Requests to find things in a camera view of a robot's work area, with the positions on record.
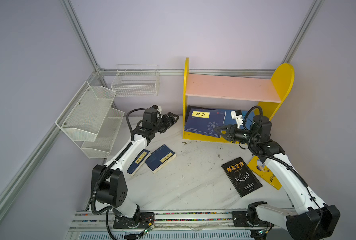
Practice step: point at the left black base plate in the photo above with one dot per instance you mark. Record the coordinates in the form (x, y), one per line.
(133, 220)

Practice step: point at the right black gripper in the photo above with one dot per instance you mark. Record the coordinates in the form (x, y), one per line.
(229, 132)

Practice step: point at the white wire basket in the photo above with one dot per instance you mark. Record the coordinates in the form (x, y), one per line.
(136, 81)

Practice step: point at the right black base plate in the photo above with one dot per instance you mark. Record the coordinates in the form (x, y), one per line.
(246, 219)

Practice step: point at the black antler cover book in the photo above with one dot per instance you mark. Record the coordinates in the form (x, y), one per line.
(241, 176)

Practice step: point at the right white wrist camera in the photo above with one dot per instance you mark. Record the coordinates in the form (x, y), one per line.
(237, 116)

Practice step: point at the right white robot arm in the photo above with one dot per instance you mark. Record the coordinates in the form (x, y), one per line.
(312, 218)

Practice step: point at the black wolf cover book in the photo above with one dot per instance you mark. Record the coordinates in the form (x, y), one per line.
(189, 108)

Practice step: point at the navy book under left arm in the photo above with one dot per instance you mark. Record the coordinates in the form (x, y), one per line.
(159, 158)

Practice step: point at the navy book yellow label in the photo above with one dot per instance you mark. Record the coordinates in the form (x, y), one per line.
(204, 122)

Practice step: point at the yellow cartoon cover book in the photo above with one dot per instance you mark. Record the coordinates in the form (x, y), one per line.
(264, 172)

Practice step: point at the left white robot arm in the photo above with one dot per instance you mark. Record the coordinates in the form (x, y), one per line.
(108, 188)

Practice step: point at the yellow pink blue bookshelf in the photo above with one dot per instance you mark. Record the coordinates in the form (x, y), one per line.
(270, 94)

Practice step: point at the aluminium front rail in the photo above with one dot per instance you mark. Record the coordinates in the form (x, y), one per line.
(174, 220)

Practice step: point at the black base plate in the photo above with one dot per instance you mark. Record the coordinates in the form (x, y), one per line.
(246, 219)
(133, 220)

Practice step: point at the white mesh two-tier rack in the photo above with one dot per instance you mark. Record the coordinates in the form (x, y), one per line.
(91, 122)

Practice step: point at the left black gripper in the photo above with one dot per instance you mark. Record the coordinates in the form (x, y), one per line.
(169, 123)

